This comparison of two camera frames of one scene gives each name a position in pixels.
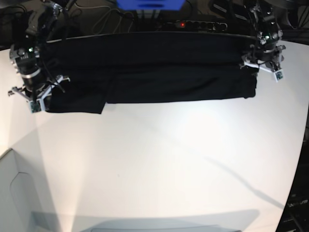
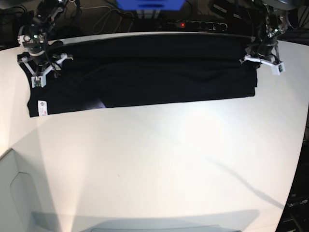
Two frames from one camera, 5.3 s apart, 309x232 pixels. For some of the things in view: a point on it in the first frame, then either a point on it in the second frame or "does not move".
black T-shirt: x=102 y=70 does not move
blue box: x=150 y=5 does not move
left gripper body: x=35 y=89 → x=38 y=61
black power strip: x=197 y=26 does not move
